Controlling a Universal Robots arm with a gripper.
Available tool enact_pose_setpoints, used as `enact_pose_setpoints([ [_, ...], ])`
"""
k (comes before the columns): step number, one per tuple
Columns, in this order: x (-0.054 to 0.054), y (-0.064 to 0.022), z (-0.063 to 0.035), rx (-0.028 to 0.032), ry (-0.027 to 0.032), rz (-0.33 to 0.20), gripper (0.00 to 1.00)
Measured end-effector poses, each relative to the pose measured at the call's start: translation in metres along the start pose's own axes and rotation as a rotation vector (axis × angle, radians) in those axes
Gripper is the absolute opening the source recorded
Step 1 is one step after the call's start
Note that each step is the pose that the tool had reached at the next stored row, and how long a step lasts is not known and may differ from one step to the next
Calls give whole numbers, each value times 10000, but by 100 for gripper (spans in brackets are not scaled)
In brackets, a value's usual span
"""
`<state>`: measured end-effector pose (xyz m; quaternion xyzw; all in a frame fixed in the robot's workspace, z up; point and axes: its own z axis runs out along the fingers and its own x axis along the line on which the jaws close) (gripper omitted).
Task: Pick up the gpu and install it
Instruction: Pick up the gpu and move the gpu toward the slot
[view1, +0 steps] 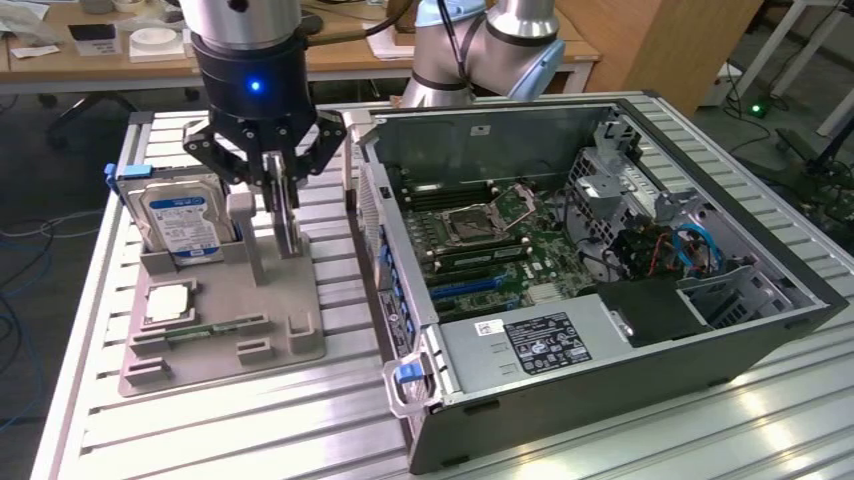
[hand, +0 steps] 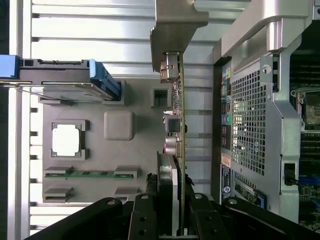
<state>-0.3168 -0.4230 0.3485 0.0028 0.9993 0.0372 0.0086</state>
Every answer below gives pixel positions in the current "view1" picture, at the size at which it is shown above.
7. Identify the white desk frame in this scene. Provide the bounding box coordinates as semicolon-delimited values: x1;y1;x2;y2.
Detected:
730;0;854;136

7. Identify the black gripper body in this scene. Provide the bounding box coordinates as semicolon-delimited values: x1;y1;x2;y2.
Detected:
191;37;320;166

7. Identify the wooden cabinet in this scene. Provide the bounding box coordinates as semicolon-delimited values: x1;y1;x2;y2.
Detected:
553;0;766;116

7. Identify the blue wire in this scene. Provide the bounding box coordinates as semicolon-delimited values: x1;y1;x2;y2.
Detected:
670;227;726;274

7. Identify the black open PC case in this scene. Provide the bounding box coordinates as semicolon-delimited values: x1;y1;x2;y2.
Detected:
339;97;850;476

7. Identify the white box with black top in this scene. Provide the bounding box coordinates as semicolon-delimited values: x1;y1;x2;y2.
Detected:
66;23;126;57

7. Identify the grey power supply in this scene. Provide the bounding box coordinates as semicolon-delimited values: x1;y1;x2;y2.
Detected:
426;294;633;396

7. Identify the clear plastic bag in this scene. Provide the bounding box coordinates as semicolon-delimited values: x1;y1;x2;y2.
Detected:
0;0;52;46

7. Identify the blue expansion slot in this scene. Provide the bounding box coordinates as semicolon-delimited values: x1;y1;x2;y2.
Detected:
426;277;519;302

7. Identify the grey parts rack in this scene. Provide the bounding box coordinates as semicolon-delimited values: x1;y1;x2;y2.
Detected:
118;192;328;399

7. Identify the black floor stand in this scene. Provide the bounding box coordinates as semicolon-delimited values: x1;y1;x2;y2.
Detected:
773;127;854;221

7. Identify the black wire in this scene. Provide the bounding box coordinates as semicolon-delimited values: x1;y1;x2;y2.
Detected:
559;192;626;281

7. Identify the grey disk bay bracket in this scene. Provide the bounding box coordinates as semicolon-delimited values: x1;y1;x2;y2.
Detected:
677;264;802;331

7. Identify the CPU socket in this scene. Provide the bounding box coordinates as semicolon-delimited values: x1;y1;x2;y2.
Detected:
443;204;519;249

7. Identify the metal disk bay cage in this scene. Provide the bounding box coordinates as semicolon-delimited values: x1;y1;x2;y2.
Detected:
563;119;702;251

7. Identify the metal socket cover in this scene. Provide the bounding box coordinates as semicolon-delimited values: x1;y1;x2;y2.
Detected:
490;182;546;231

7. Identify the green RAM stick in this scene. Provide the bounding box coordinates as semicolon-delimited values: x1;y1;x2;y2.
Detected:
163;319;246;340

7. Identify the black plastic shroud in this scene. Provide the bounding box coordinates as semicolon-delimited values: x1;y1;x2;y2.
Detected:
597;279;713;349

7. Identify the hard disk drive blue label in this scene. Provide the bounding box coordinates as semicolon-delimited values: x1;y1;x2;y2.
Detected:
103;160;235;241

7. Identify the low-profile graphics card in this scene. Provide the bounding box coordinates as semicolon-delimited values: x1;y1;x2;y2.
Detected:
262;152;303;260

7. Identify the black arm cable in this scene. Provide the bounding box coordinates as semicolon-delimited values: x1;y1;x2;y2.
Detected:
303;0;479;96

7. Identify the wooden desk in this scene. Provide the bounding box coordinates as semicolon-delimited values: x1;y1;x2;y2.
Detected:
0;0;602;96

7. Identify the white round dish box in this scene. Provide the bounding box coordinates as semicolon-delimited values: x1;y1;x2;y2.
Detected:
128;27;195;64

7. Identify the silver hard disk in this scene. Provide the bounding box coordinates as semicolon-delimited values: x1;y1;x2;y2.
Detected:
126;180;226;265

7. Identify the silver CPU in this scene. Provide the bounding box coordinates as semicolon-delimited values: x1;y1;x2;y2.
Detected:
146;284;195;324

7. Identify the white paper stack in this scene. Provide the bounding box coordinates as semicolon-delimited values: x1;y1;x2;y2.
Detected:
365;29;419;61

